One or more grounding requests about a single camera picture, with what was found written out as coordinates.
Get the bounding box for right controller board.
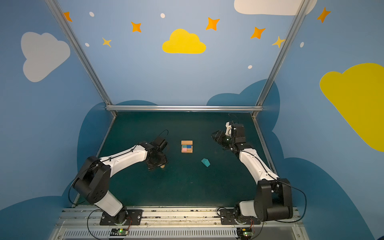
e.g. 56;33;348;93
237;228;254;240

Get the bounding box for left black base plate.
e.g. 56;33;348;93
100;208;143;226

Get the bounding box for left controller board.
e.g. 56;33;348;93
110;228;129;237

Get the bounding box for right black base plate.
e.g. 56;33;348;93
217;208;261;225

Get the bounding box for right aluminium frame post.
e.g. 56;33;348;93
252;0;312;120

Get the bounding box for controller board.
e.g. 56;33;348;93
237;228;254;240
110;228;129;237

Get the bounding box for teal house-shaped block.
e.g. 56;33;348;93
201;159;211;167

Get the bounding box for aluminium frame post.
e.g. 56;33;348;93
252;0;312;120
45;0;113;107

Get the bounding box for back aluminium frame rail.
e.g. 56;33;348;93
106;105;263;112

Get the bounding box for front aluminium rail bed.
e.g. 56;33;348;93
49;206;309;240

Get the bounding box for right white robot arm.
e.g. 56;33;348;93
212;122;294;224

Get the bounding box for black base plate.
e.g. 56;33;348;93
217;208;261;225
100;208;143;226

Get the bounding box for left aluminium frame post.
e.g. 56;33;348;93
45;0;113;107

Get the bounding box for long natural wood block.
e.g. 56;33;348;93
181;141;193;146

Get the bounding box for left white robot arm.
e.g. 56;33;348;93
72;138;168;226

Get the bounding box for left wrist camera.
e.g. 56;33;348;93
153;137;168;152

